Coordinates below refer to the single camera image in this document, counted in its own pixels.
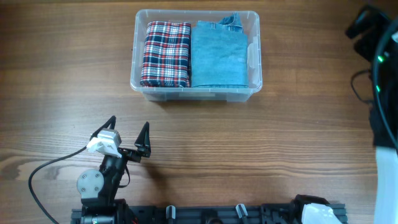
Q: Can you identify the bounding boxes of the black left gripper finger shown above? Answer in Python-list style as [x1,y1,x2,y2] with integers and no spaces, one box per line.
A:
[134,122,151,157]
[90,115,116,140]

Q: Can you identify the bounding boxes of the red plaid cloth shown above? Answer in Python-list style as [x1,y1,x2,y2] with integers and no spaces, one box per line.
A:
[140,21,191,88]

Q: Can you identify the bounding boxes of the clear plastic storage bin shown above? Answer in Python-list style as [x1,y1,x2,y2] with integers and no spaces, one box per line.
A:
[130,9,262,102]

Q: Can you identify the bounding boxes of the blue denim jeans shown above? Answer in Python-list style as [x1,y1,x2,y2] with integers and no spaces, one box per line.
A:
[191,12,248,88]

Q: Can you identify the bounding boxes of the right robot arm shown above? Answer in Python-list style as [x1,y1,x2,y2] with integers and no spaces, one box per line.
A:
[346,5,397,223]

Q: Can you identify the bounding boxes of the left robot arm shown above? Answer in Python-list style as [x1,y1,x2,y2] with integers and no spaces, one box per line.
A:
[71,116,151,224]

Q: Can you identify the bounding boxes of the left black camera cable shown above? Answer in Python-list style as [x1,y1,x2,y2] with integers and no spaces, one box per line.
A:
[28,145,88,224]

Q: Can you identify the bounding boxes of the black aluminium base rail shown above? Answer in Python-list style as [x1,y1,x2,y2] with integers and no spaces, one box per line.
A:
[70,203,346,224]

